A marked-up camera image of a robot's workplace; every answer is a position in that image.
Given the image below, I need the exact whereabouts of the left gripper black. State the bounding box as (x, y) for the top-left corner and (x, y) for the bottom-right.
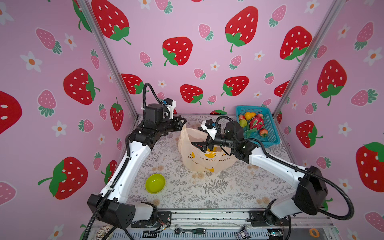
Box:
(155, 116), (186, 138)

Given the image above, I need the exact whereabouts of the translucent beige plastic bag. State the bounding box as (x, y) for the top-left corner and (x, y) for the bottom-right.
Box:
(178, 127), (238, 173)

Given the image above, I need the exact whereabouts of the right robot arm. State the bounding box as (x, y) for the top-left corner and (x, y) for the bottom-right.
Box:
(192, 117), (355, 226)

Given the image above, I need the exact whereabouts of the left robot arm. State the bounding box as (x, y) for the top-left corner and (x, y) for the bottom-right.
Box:
(83, 99), (187, 240)

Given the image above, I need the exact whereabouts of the green fake pear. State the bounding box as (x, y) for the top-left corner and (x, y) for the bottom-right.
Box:
(239, 119), (248, 128)

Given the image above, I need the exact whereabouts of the orange yellow fake mango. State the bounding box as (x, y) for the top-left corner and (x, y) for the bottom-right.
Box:
(244, 112), (257, 121)

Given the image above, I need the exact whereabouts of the pink fake dragon fruit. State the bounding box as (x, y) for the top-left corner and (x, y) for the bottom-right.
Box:
(245, 117), (265, 138)

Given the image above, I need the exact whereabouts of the lime green bowl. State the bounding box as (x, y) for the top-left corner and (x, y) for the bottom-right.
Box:
(145, 174), (166, 194)

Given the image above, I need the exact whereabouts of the teal plastic basket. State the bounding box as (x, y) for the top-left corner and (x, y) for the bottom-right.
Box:
(236, 105), (281, 148)

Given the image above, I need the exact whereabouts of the small black clip gadget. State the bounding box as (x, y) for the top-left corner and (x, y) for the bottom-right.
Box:
(236, 226), (251, 240)

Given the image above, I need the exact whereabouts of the white sprinkled donut toy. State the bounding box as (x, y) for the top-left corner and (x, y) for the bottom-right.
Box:
(96, 225), (113, 240)

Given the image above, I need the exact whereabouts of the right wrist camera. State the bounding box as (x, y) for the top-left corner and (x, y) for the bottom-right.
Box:
(201, 119), (217, 140)

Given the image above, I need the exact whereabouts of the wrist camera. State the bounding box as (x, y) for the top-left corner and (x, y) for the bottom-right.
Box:
(163, 98), (177, 119)
(201, 119), (217, 140)

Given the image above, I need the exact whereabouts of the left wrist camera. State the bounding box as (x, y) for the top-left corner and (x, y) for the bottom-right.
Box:
(163, 98), (177, 119)

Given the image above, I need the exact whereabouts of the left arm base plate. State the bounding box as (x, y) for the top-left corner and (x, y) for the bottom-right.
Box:
(130, 211), (172, 228)

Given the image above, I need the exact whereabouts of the aluminium frame rail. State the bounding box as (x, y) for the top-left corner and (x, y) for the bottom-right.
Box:
(89, 209), (341, 240)

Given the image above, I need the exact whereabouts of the ratchet screwdriver green handle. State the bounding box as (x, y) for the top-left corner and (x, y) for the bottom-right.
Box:
(174, 228), (206, 235)

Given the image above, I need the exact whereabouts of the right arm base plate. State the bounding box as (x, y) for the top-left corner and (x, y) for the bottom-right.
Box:
(247, 211), (291, 227)

